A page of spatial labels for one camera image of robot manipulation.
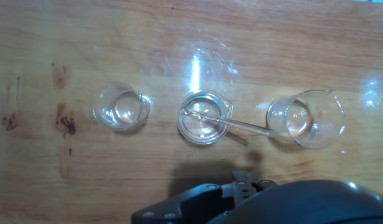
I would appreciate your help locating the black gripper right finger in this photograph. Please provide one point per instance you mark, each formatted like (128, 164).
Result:
(258, 184)

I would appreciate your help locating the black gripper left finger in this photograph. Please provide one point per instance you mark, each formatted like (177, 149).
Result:
(239, 190)

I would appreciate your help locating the clear glass stirring rod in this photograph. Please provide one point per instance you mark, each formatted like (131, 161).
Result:
(241, 124)

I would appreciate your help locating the medium glass beaker with water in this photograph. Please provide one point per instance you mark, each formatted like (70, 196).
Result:
(194, 130)

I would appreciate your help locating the large glass beaker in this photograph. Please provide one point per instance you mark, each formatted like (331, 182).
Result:
(315, 124)

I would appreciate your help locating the small empty glass beaker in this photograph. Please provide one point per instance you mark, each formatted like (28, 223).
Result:
(116, 109)

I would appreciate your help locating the glossy wooden board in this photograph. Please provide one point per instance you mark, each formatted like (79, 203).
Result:
(85, 37)

